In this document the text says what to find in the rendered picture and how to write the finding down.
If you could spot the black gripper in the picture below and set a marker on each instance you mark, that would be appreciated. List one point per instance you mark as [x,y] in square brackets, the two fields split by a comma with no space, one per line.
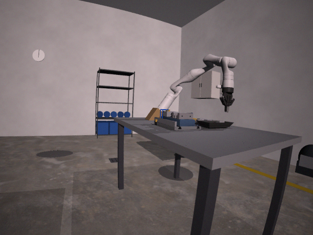
[227,98]

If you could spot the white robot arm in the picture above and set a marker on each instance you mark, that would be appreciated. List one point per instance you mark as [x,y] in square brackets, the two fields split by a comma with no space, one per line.
[211,61]

